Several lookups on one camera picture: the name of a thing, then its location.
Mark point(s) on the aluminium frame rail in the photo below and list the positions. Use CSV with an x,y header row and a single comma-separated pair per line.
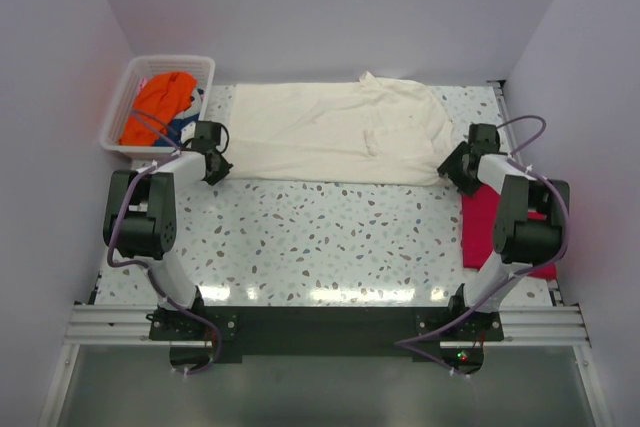
x,y
122,325

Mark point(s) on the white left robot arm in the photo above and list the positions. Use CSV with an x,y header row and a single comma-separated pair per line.
x,y
140,223

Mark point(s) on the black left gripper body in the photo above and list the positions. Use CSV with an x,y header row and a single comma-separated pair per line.
x,y
223,168

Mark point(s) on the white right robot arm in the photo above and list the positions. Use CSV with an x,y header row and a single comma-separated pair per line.
x,y
531,226

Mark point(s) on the blue t shirt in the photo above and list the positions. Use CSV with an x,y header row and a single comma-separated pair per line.
x,y
182,122

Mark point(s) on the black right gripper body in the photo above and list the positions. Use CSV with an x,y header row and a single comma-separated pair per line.
x,y
453,166

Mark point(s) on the red folded t shirt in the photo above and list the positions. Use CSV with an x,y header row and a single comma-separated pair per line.
x,y
478,218

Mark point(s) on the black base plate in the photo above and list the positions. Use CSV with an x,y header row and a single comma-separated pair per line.
x,y
226,334

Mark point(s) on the cream t shirt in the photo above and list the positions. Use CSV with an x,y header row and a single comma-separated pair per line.
x,y
373,131

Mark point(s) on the orange t shirt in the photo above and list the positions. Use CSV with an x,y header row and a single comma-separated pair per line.
x,y
161,99

